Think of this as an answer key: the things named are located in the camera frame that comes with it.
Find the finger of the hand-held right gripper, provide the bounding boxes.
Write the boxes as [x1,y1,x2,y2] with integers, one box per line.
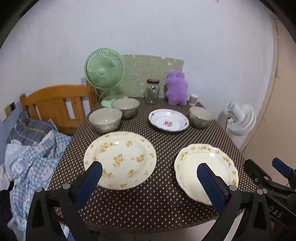
[272,158,296,186]
[244,159,278,193]

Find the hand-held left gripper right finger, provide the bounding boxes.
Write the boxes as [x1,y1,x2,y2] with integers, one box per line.
[196,163,271,241]

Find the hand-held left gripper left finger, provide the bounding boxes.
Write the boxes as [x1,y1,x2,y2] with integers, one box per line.
[25,161,103,241]

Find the scalloped yellow floral plate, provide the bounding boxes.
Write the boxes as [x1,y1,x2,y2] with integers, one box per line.
[174,144,239,205]

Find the large round yellow floral plate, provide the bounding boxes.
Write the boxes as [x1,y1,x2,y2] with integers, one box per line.
[83,131,157,191]

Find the grey-green ceramic bowl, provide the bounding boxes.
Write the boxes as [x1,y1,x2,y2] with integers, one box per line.
[189,107,215,129]
[88,108,122,134]
[112,98,140,119]

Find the small white red-print plate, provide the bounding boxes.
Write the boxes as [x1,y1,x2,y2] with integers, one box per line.
[148,109,190,132]

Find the brown dotted tablecloth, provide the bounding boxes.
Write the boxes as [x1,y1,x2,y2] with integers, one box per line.
[47,96,257,232]

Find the white clip fan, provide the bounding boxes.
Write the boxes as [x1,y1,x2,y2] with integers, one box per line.
[225,102,257,136]

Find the blue checked printed blanket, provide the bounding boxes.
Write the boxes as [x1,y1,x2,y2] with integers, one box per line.
[5,130,73,232]

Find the beige door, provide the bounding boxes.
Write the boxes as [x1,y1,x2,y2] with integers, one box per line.
[239,14,296,167]

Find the grey plaid pillow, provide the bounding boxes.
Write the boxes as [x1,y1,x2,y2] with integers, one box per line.
[7,112,57,146]

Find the white cloth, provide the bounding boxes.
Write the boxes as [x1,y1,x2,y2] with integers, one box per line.
[0,163,11,189]

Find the wooden chair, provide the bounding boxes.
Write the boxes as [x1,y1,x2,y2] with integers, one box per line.
[20,82,99,135]

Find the purple plush toy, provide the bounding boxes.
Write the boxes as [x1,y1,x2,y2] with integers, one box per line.
[165,70,189,106]

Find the green desk fan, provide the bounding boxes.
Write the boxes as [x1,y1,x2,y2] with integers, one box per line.
[84,48,127,108]

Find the glass jar with red lid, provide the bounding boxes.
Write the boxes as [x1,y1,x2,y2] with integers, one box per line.
[144,79,160,105]

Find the wall socket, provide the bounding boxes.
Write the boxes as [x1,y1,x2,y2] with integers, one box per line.
[5,102,16,116]

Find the olive patterned wall panel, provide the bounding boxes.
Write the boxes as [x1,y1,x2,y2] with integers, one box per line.
[116,55,185,99]

